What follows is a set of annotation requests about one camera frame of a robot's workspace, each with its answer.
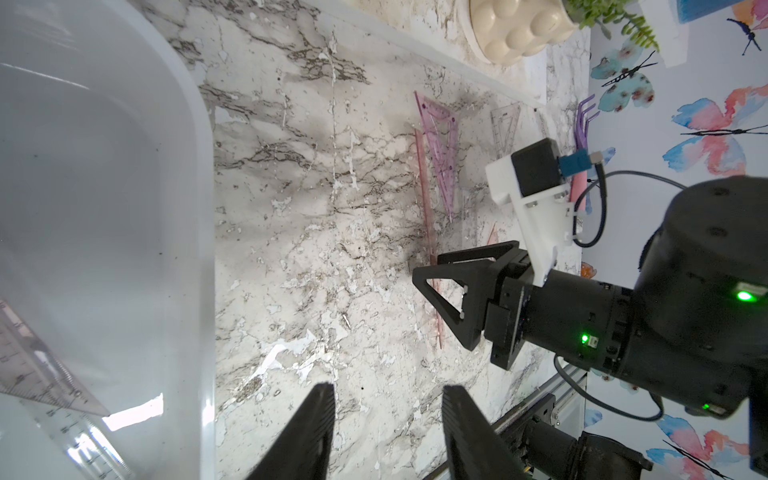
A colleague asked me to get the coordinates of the clear stencil ruler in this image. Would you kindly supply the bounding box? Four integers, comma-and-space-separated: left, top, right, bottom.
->
491, 103, 521, 158

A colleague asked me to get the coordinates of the purple pink garden rake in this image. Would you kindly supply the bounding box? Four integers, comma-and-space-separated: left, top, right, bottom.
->
568, 93, 601, 212

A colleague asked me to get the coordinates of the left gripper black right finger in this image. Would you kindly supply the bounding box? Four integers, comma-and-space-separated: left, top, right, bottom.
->
441, 385, 528, 480

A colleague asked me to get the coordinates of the cream bubble plant pot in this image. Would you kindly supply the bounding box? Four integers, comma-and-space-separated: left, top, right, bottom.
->
469, 0, 660, 66

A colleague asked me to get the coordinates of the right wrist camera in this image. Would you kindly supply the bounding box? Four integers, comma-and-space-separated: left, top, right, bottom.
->
485, 138, 615, 287

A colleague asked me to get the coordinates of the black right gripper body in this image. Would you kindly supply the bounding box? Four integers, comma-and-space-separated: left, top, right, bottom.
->
485, 176, 767, 418

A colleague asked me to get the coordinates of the clear triangle ruler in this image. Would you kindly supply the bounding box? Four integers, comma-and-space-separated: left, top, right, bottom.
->
1, 301, 109, 417

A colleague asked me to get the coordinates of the clear straight ruler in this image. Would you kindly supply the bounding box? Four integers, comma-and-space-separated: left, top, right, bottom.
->
20, 400, 135, 480

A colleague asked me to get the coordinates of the white tiered display stand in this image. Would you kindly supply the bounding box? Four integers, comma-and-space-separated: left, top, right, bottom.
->
299, 0, 691, 109

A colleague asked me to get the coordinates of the pink isosceles triangle ruler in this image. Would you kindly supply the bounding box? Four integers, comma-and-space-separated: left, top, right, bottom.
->
486, 223, 499, 245

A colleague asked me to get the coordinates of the white storage box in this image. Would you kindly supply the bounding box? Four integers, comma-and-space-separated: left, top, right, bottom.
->
1, 1, 215, 479

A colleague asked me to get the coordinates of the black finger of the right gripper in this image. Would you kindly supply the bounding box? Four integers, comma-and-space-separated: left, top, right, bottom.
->
437, 240, 528, 265
412, 259, 510, 351

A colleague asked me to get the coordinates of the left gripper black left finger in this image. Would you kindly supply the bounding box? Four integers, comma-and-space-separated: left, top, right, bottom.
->
247, 383, 335, 480

